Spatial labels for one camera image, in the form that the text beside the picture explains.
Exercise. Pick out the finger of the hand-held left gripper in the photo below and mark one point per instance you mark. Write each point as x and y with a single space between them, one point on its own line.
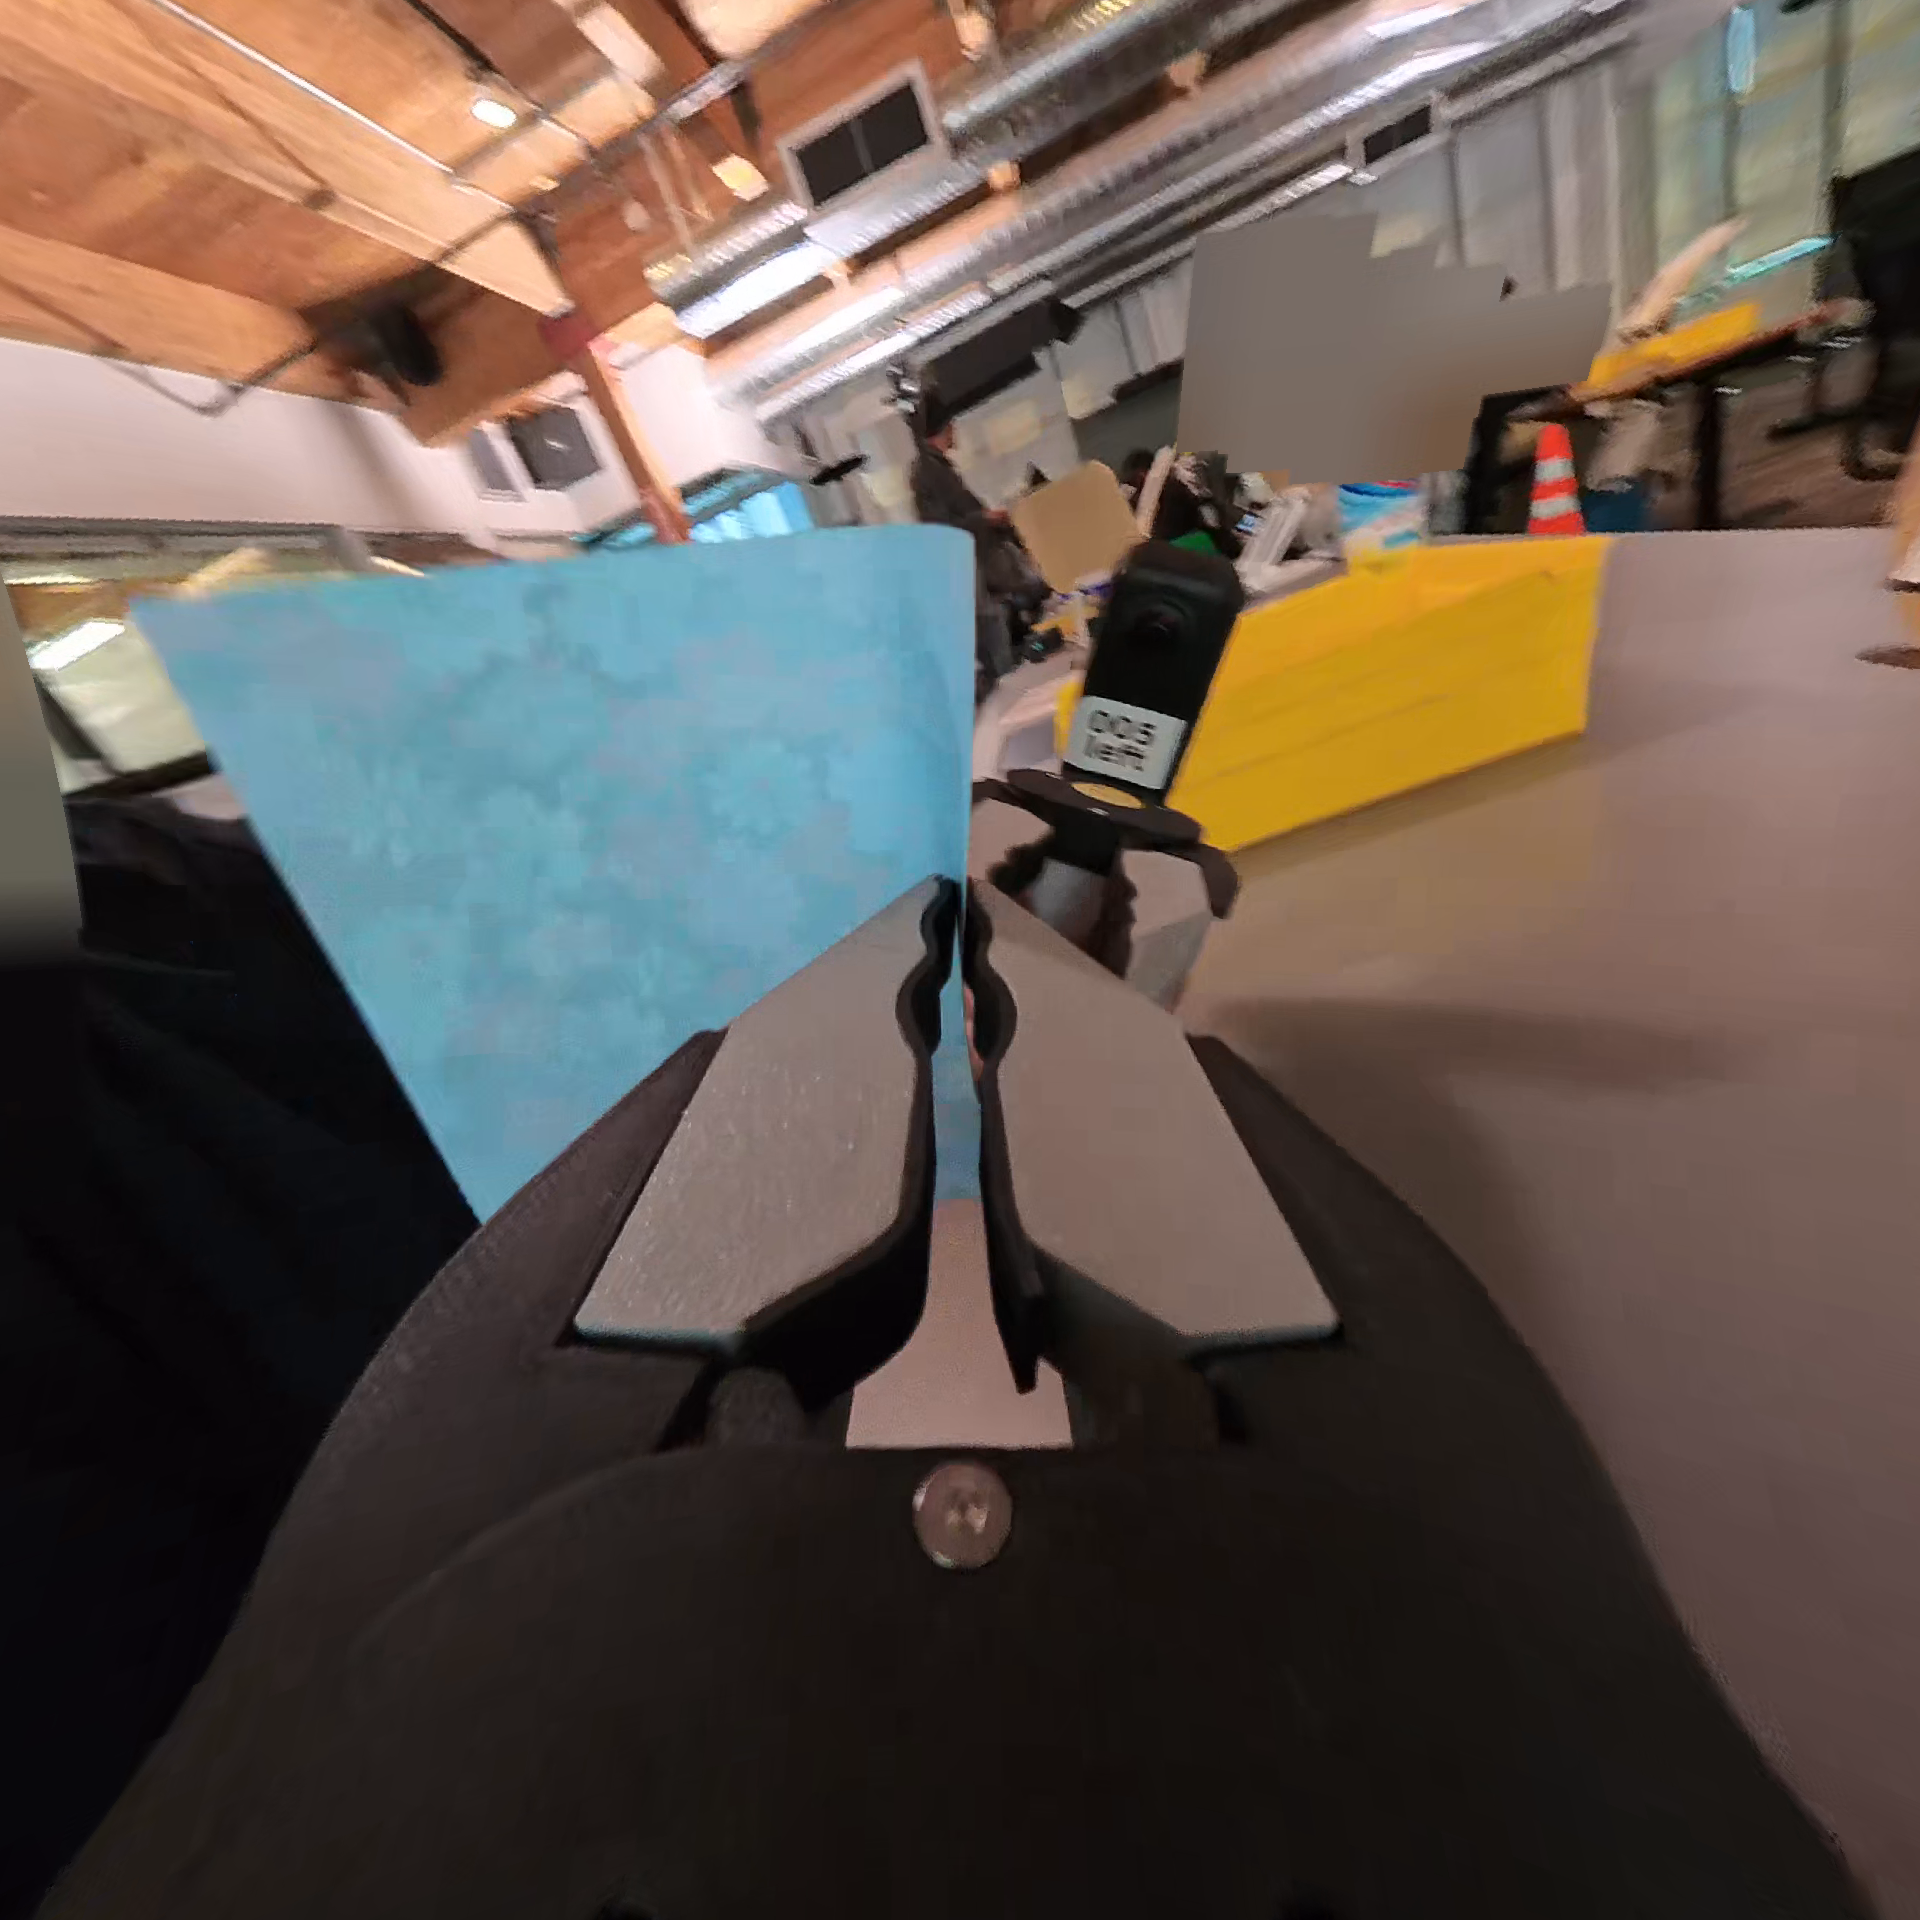
1173 954
1078 896

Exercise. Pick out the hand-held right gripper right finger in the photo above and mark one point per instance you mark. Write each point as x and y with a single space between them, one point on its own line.
1141 1185

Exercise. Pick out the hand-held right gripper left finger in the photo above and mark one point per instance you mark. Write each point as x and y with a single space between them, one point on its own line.
764 1170

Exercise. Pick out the blue paper sheet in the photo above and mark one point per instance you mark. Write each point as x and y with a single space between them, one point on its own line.
600 840

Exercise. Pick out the brown cardboard sheet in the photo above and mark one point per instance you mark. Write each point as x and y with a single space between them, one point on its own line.
1073 532

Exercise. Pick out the yellow foam block stack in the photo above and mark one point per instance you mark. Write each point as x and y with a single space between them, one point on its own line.
1394 675

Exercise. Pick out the black hanging monitor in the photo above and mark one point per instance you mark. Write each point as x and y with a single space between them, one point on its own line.
998 352

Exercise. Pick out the orange traffic cone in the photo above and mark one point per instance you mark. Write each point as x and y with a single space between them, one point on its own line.
1557 487

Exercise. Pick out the person's dark clothing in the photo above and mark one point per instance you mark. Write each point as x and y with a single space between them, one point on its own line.
182 1230

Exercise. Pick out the white ceiling vent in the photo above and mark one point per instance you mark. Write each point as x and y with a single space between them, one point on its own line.
862 138

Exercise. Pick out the wooden top desk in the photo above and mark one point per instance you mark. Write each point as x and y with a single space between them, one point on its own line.
1694 352

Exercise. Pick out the silver ventilation duct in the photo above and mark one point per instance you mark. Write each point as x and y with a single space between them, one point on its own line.
1050 89

